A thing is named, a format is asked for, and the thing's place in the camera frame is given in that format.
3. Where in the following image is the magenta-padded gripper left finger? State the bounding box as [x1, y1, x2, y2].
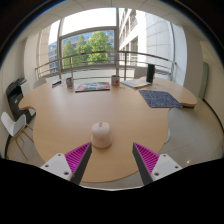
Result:
[39, 142, 93, 186]

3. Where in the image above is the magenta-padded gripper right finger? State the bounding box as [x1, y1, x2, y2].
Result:
[131, 142, 184, 187]

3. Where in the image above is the beige computer mouse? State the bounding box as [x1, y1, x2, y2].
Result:
[90, 121, 113, 149]

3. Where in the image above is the blue patterned mouse pad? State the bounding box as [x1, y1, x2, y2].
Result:
[138, 89, 184, 109]

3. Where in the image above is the white round table base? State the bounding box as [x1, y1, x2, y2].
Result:
[163, 128, 172, 145]

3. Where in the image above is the white chair with wooden legs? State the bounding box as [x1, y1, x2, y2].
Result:
[0, 111, 35, 160]

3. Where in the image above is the black printer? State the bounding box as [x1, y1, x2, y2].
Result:
[5, 76, 37, 124]

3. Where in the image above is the small dark object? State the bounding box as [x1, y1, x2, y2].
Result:
[51, 80, 63, 89]

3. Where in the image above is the small printed can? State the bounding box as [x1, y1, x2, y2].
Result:
[65, 77, 74, 89]

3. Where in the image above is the red magazine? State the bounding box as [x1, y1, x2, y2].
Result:
[74, 81, 111, 93]

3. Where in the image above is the light blue magazine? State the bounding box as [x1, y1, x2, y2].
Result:
[120, 78, 152, 89]

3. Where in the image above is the black cylindrical speaker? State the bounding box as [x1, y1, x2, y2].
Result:
[145, 63, 156, 84]

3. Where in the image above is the grey-green door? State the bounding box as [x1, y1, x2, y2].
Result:
[199, 61, 210, 101]

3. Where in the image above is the metal balcony railing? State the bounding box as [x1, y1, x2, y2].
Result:
[34, 50, 177, 81]

